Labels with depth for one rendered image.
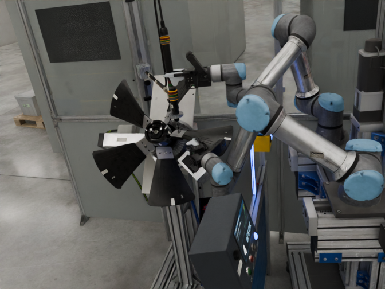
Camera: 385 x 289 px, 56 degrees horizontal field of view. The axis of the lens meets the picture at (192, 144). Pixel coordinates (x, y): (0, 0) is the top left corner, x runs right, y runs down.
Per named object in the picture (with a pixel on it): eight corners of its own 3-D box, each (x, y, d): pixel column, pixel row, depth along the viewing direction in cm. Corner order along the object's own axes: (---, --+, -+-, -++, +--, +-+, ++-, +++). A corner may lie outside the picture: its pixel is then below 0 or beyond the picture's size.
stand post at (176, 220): (183, 286, 242) (161, 168, 203) (196, 288, 240) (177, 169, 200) (181, 292, 238) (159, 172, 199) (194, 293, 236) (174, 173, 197)
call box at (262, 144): (254, 141, 207) (253, 124, 203) (272, 141, 205) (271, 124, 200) (251, 154, 194) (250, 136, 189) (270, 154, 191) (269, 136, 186)
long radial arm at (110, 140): (160, 138, 202) (152, 133, 191) (158, 151, 200) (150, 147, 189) (113, 138, 210) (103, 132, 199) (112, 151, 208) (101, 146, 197)
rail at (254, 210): (260, 171, 213) (259, 159, 209) (267, 172, 211) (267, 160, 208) (235, 294, 135) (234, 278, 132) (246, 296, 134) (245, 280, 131)
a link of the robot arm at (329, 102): (330, 129, 171) (331, 101, 165) (310, 120, 182) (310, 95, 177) (348, 122, 175) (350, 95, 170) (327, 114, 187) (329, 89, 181)
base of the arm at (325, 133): (341, 132, 188) (342, 114, 184) (349, 145, 175) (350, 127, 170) (311, 134, 190) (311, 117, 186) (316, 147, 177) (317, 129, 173)
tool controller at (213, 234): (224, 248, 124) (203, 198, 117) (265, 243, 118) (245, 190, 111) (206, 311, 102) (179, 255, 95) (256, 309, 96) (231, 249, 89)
